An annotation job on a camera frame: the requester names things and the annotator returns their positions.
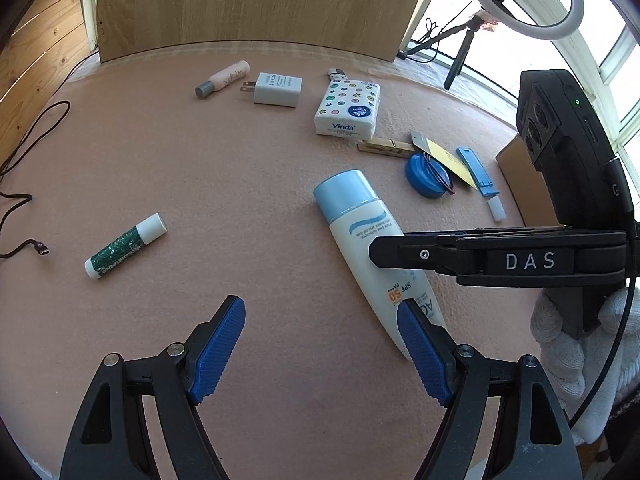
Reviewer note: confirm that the wooden clothespin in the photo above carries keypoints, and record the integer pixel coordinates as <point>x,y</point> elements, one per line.
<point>385,147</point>

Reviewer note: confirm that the white blue sunscreen bottle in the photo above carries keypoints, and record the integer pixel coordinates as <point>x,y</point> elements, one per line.
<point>360,230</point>

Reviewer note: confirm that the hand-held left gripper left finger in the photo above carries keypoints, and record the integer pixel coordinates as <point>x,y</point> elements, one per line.
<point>220,350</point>

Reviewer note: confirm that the white wall charger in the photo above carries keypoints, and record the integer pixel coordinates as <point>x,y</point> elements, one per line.
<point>277,89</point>

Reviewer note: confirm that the pink tube grey cap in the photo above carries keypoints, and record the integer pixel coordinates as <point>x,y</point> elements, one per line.
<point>225,77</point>

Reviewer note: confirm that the person's right hand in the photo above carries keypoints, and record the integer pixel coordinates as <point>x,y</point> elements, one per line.
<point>560,360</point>

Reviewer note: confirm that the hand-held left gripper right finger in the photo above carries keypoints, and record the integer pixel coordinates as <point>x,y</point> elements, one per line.
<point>425,355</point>

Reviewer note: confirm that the green white lip balm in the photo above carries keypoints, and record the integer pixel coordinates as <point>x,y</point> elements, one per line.
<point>125,246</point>

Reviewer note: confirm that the cardboard box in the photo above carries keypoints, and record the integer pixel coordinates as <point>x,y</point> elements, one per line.
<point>520,180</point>

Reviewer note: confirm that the white checkered cloth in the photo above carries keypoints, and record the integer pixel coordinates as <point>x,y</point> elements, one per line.
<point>480,95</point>

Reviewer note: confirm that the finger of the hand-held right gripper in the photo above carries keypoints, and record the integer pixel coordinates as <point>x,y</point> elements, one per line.
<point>405,252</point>

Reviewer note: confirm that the red patterned paper tag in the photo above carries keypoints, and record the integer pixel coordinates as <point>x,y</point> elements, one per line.
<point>487,20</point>

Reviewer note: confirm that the wooden board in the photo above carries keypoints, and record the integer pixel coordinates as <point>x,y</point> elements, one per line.
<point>250,5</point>

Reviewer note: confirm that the blue round tin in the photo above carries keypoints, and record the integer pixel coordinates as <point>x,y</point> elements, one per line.
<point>420,177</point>

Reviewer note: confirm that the patterned tissue pack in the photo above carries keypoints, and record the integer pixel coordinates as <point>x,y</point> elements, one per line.
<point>347,107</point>

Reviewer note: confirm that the patterned lighter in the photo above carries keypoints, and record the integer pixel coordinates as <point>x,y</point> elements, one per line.
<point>337,76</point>

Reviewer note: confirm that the blue white plastic tool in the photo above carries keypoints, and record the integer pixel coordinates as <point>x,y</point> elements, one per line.
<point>475,170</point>

